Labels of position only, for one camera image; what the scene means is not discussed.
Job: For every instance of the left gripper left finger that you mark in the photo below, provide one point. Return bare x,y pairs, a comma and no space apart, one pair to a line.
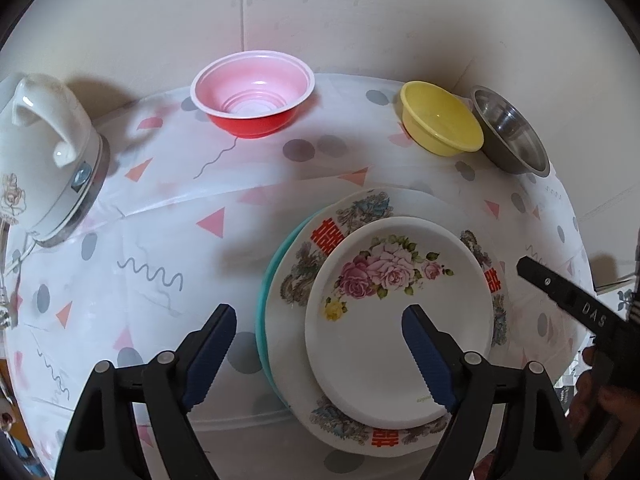
102,441

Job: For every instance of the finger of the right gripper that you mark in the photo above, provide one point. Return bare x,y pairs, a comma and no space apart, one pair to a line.
569,297

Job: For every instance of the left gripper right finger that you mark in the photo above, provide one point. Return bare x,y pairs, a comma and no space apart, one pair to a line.
534,440

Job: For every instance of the stainless steel bowl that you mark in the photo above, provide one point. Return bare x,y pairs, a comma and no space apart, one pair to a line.
510,141

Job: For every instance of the small white floral plate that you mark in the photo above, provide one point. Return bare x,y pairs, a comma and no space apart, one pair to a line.
353,331

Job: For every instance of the large white patterned plate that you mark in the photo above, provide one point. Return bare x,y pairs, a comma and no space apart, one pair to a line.
325,421

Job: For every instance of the red plastic bowl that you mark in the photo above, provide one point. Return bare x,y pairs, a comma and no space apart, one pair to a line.
252,94

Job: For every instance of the teal plastic plate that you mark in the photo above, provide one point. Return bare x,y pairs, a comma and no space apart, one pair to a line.
281,316

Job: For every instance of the person's right hand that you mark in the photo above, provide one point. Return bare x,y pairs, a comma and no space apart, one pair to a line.
620,459

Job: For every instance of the yellow plastic bowl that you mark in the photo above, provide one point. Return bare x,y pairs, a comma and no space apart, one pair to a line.
438,121

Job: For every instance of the patterned white tablecloth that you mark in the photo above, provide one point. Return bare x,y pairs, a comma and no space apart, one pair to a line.
189,218

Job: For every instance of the white ceramic electric kettle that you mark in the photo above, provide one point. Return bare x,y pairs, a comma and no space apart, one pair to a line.
53,161

